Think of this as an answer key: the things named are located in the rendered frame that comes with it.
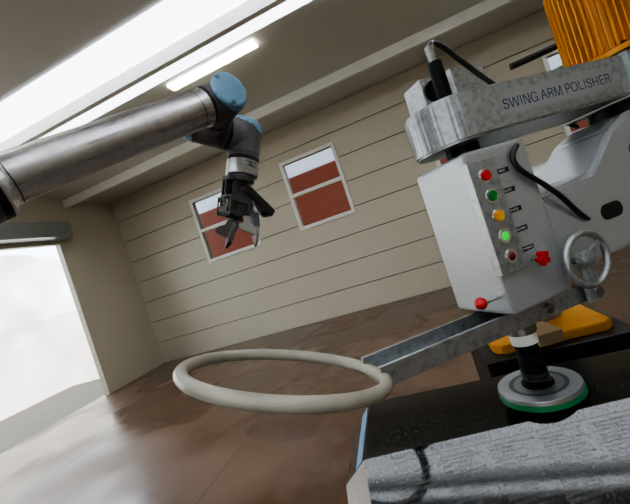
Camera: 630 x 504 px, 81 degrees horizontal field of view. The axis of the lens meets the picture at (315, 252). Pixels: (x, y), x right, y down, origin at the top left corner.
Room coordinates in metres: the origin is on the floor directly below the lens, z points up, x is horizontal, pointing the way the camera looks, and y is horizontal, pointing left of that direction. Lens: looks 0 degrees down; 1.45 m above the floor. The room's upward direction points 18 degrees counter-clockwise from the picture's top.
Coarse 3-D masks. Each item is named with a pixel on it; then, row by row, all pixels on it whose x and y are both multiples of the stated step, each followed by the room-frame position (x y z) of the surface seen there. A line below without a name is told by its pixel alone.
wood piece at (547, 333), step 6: (540, 324) 1.61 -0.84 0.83; (546, 324) 1.59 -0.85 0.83; (540, 330) 1.55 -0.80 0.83; (546, 330) 1.53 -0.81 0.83; (552, 330) 1.51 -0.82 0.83; (558, 330) 1.50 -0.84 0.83; (540, 336) 1.51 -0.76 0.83; (546, 336) 1.51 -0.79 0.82; (552, 336) 1.50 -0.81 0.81; (558, 336) 1.50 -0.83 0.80; (540, 342) 1.51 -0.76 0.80; (546, 342) 1.51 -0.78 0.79; (552, 342) 1.50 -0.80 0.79
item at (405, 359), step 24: (576, 288) 1.02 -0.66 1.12; (600, 288) 1.00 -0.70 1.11; (480, 312) 1.06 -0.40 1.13; (528, 312) 0.98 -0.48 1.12; (552, 312) 0.98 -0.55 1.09; (432, 336) 1.02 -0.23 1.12; (456, 336) 0.91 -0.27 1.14; (480, 336) 0.93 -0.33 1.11; (504, 336) 0.95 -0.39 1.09; (384, 360) 0.98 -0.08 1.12; (408, 360) 0.87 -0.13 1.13; (432, 360) 0.89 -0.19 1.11
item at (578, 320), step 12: (564, 312) 1.79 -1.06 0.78; (576, 312) 1.75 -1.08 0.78; (588, 312) 1.70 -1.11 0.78; (552, 324) 1.70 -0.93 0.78; (564, 324) 1.66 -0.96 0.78; (576, 324) 1.62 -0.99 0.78; (588, 324) 1.58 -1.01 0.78; (600, 324) 1.56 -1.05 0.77; (564, 336) 1.59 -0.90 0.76; (576, 336) 1.58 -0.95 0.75; (492, 348) 1.70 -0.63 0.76; (504, 348) 1.64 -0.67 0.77
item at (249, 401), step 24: (192, 360) 0.87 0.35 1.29; (216, 360) 0.96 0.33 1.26; (240, 360) 1.03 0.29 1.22; (312, 360) 1.06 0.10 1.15; (336, 360) 1.03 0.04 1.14; (360, 360) 0.99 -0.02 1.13; (192, 384) 0.68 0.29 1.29; (384, 384) 0.75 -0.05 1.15; (240, 408) 0.62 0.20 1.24; (264, 408) 0.61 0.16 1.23; (288, 408) 0.61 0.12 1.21; (312, 408) 0.62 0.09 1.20; (336, 408) 0.64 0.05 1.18
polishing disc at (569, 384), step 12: (516, 372) 1.13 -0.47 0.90; (552, 372) 1.07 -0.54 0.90; (564, 372) 1.05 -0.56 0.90; (576, 372) 1.03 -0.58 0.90; (504, 384) 1.09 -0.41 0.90; (516, 384) 1.07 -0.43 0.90; (564, 384) 0.99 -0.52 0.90; (576, 384) 0.97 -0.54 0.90; (504, 396) 1.03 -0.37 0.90; (516, 396) 1.01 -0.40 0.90; (528, 396) 0.99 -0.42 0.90; (540, 396) 0.97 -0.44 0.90; (552, 396) 0.95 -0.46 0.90; (564, 396) 0.94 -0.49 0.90; (576, 396) 0.94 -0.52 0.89
